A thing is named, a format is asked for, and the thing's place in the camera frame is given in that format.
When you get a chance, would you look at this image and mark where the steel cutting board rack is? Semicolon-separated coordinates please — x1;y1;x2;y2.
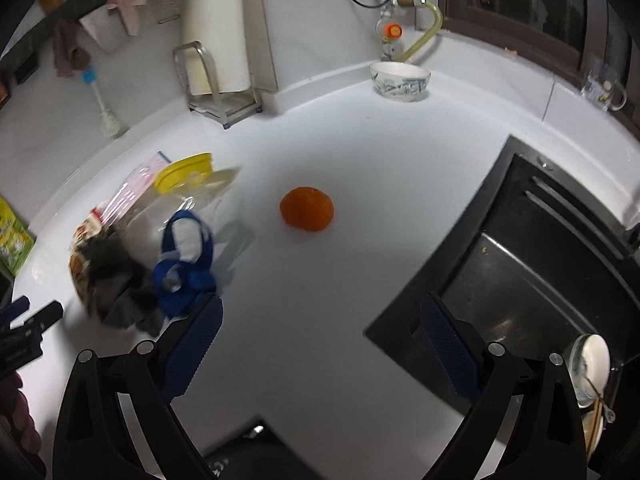
172;41;264;130

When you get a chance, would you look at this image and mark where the green yellow detergent pouch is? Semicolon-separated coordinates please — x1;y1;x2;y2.
0;197;35;276

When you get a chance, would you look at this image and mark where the white cutting board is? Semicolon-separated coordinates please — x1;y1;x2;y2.
181;0;278;91

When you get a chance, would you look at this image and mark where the yellow green gas hose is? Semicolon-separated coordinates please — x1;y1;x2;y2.
397;0;445;64

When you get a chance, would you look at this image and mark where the orange mandarin fruit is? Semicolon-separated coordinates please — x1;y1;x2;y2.
280;186;334;232

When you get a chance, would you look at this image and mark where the brown hanging cloth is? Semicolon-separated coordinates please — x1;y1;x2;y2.
53;20;91;78

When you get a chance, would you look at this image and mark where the patterned ceramic bowl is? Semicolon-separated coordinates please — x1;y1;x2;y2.
369;61;432;102

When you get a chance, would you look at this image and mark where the person's left hand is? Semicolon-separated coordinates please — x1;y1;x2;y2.
1;373;42;455

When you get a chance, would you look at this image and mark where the glass mug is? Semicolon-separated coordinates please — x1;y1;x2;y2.
580;58;628;112

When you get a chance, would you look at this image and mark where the yellow plastic lid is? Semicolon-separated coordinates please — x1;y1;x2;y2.
153;153;213;195

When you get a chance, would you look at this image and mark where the blue white snack wrapper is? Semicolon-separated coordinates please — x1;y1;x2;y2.
152;209;217;318

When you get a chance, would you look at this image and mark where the blue handled bottle brush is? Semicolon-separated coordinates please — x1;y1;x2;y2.
81;65;125;139

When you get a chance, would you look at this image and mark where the white bowl in rack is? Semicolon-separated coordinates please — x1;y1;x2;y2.
563;334;611;408

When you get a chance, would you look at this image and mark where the dark framed window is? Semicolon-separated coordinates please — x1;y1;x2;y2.
438;0;639;134

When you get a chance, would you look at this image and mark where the black kitchen sink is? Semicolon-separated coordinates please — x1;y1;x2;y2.
366;138;639;411

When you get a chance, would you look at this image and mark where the gas valve with pipe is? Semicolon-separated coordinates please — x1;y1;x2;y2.
375;0;418;61

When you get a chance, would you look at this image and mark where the pink toothbrush package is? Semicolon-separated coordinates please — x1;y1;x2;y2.
98;152;170;226

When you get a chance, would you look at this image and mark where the brown snack bag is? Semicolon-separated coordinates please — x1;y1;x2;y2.
68;211;165;338

